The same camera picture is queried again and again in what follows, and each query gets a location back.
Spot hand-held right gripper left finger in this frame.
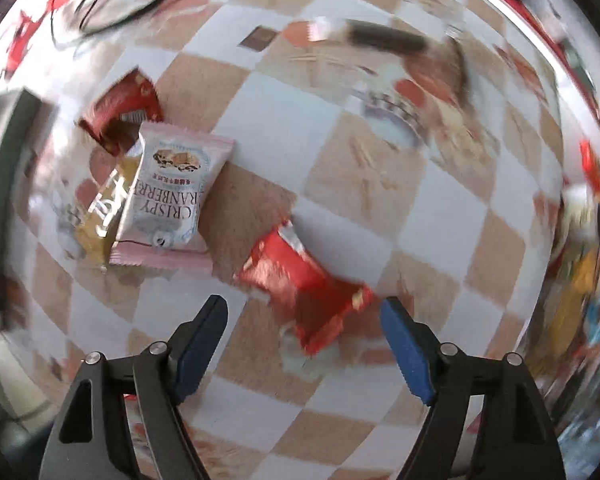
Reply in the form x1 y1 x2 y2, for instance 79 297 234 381
39 294 230 480

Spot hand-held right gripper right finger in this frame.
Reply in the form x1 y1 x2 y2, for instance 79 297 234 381
379 296 567 480

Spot bright red snack packet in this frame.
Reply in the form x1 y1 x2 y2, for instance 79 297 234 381
234 220 376 356

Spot pink white snack packet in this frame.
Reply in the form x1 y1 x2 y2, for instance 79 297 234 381
107 121 237 275

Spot dark red snack packet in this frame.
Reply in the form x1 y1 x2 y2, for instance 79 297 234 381
76 67 165 156

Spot dark grey box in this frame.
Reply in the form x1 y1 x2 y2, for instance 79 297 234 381
0 87 56 281

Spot gold snack packet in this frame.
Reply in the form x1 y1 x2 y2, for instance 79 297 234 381
75 152 146 267

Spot pile of mixed snack packets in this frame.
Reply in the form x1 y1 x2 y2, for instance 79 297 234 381
545 200 600 411

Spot dark roll snack clear wrapper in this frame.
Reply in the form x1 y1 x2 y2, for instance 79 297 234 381
305 16 428 56

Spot black cables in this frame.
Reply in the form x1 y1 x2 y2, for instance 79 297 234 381
50 0 241 46

